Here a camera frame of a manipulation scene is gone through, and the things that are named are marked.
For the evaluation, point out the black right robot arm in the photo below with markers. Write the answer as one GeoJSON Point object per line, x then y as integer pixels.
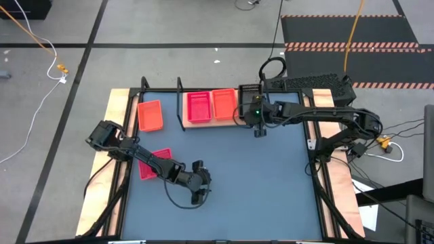
{"type": "Point", "coordinates": [322, 112]}

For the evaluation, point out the silver metal bracket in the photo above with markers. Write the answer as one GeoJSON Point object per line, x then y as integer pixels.
{"type": "Point", "coordinates": [308, 242]}
{"type": "Point", "coordinates": [127, 242]}

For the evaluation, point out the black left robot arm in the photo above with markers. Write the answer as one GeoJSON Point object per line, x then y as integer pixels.
{"type": "Point", "coordinates": [142, 154]}

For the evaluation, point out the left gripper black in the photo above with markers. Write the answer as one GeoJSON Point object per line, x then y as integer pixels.
{"type": "Point", "coordinates": [193, 181]}

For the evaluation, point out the black beam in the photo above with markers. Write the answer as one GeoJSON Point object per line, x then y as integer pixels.
{"type": "Point", "coordinates": [386, 193]}

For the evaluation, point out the black plastic basket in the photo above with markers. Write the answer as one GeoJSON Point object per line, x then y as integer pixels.
{"type": "Point", "coordinates": [248, 89]}

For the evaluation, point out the black keyboard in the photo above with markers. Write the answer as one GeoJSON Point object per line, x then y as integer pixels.
{"type": "Point", "coordinates": [425, 232]}

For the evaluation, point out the red plastic basket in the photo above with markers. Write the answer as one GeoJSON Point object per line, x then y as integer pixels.
{"type": "Point", "coordinates": [199, 107]}
{"type": "Point", "coordinates": [146, 173]}

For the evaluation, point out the black perforated computer case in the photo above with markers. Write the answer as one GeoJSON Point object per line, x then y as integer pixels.
{"type": "Point", "coordinates": [315, 81]}

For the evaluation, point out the yellow power plug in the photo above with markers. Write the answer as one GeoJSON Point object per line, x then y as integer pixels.
{"type": "Point", "coordinates": [384, 141]}

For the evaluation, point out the grey monitor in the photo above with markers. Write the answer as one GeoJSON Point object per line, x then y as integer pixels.
{"type": "Point", "coordinates": [429, 152]}

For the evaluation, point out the black power adapter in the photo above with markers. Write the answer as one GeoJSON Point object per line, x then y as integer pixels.
{"type": "Point", "coordinates": [358, 149]}

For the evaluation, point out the wooden shelf with black frame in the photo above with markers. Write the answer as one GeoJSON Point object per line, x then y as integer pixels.
{"type": "Point", "coordinates": [217, 123]}

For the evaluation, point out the orange plastic basket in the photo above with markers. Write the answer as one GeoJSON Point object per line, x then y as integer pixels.
{"type": "Point", "coordinates": [223, 105]}
{"type": "Point", "coordinates": [150, 115]}

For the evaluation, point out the white paper sheet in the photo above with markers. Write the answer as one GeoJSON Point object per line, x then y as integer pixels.
{"type": "Point", "coordinates": [368, 213]}

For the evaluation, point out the black aluminium table frame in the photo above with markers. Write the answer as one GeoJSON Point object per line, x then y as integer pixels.
{"type": "Point", "coordinates": [159, 90]}

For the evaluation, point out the black box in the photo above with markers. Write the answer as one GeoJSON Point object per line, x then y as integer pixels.
{"type": "Point", "coordinates": [25, 8]}

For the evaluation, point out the blue-grey table mat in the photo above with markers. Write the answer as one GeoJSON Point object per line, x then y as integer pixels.
{"type": "Point", "coordinates": [264, 189]}

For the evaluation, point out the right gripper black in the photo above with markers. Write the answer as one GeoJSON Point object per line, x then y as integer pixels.
{"type": "Point", "coordinates": [259, 113]}

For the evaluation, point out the black hazard-striped floor mat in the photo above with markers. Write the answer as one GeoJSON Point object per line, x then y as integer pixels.
{"type": "Point", "coordinates": [349, 30]}
{"type": "Point", "coordinates": [356, 66]}

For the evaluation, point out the silver mounting plate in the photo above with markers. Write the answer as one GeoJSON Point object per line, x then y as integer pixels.
{"type": "Point", "coordinates": [311, 144]}

